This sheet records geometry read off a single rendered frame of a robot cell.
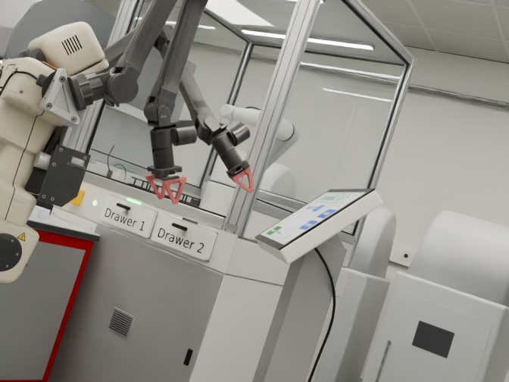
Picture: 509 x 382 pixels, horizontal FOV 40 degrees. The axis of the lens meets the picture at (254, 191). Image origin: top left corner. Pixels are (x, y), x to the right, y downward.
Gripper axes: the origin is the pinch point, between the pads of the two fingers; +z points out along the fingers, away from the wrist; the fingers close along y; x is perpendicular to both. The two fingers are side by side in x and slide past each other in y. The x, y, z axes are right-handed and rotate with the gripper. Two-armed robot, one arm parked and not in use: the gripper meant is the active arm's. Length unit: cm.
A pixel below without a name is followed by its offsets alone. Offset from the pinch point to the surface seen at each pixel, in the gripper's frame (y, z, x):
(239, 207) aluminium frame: 31.8, 5.3, 3.1
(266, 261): 47, 30, 4
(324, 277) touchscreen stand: -21.4, 31.8, -2.4
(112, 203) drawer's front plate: 72, -21, 43
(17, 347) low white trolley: 58, 7, 103
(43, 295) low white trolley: 61, -5, 84
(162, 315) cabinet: 45, 25, 49
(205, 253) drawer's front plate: 35.3, 13.2, 22.5
